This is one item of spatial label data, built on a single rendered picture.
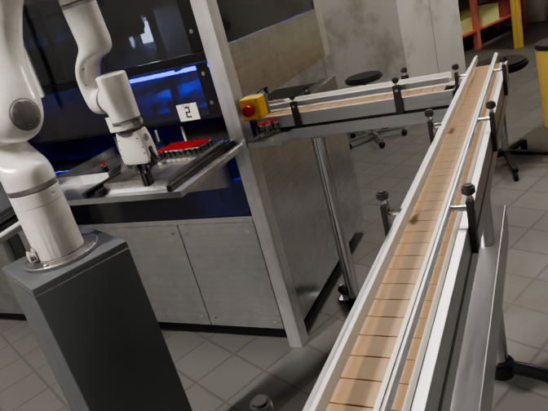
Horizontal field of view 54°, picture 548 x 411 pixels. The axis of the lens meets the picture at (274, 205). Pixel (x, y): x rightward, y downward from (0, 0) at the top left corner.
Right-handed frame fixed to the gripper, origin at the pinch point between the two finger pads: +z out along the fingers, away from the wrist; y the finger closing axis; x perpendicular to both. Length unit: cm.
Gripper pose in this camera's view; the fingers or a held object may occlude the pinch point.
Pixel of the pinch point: (147, 178)
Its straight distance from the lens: 165.3
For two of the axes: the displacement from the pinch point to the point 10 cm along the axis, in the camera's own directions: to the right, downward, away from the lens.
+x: -4.0, 4.3, -8.1
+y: -8.8, 0.5, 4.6
